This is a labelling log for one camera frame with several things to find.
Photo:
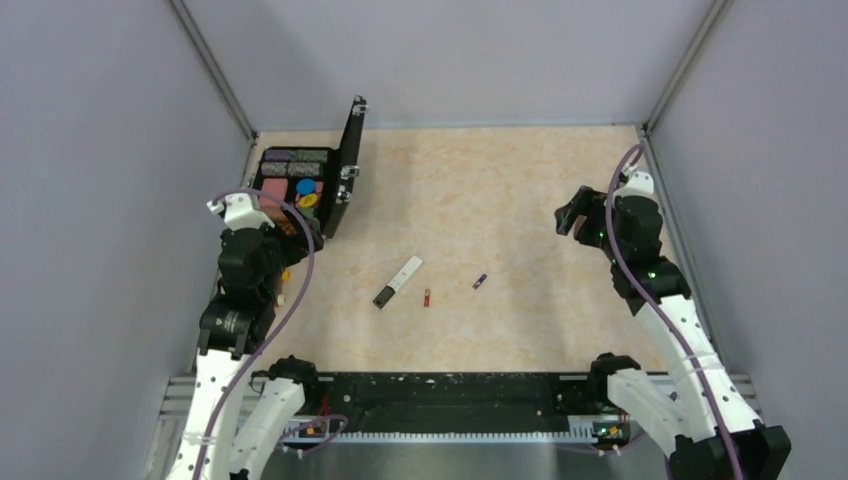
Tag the blue battery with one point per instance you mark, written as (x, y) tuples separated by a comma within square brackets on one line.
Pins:
[(479, 281)]

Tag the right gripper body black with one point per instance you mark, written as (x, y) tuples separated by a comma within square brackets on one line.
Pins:
[(593, 231)]

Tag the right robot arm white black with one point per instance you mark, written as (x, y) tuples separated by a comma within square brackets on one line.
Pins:
[(704, 426)]

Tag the white black remote control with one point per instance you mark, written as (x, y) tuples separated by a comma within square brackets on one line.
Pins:
[(398, 281)]

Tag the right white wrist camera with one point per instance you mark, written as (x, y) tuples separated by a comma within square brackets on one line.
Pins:
[(637, 183)]

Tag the colourful toy block stack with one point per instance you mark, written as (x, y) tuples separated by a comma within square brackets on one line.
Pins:
[(281, 290)]

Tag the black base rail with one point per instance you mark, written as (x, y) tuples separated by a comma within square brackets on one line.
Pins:
[(463, 407)]

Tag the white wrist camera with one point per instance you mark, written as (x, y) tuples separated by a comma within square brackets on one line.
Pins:
[(637, 183), (239, 211)]

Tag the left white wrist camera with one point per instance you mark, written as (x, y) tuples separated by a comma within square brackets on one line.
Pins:
[(239, 211)]

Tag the black poker chip case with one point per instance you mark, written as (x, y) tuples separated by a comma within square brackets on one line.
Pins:
[(317, 181)]

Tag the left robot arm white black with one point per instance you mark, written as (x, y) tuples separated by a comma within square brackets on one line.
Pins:
[(233, 329)]

